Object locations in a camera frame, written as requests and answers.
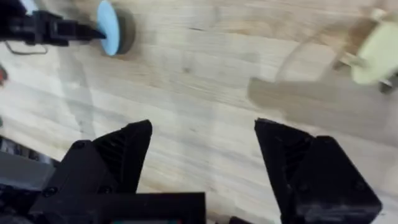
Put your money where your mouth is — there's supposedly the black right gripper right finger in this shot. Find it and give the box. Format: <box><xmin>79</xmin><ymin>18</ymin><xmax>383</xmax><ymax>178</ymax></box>
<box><xmin>254</xmin><ymin>118</ymin><xmax>384</xmax><ymax>224</ymax></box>

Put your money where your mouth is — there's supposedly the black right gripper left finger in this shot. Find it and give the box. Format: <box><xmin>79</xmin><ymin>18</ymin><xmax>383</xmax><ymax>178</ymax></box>
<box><xmin>36</xmin><ymin>119</ymin><xmax>154</xmax><ymax>205</ymax></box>

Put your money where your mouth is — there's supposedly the light blue plate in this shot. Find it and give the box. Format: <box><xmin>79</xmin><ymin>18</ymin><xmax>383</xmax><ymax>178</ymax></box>
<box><xmin>95</xmin><ymin>0</ymin><xmax>121</xmax><ymax>57</ymax></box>

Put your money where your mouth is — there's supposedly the small wooden peg rack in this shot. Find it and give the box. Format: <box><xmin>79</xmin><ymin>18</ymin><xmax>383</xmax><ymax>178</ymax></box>
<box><xmin>331</xmin><ymin>7</ymin><xmax>398</xmax><ymax>95</ymax></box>

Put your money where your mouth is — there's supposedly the pale yellow plate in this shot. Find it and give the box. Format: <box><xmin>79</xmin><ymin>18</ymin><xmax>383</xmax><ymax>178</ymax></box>
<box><xmin>350</xmin><ymin>21</ymin><xmax>398</xmax><ymax>86</ymax></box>

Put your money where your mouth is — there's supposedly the thin grey cable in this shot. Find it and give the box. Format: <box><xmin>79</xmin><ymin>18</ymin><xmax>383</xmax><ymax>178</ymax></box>
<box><xmin>4</xmin><ymin>40</ymin><xmax>49</xmax><ymax>56</ymax></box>

